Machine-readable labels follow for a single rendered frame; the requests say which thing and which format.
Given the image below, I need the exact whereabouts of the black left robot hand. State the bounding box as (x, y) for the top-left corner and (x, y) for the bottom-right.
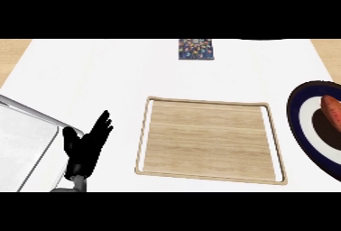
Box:
(61, 109), (114, 182)

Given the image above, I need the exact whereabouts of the pale wooden tray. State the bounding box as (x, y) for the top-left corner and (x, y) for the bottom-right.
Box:
(132, 96), (289, 186)

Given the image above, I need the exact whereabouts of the dark blue and white plate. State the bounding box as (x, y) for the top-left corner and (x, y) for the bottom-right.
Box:
(284, 80), (341, 182)

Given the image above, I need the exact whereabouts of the orange-red sweet potato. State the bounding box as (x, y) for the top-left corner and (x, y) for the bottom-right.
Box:
(320, 95), (341, 134)

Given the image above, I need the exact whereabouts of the colourful patterned box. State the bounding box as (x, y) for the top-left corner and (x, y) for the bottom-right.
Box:
(176, 39), (215, 60)

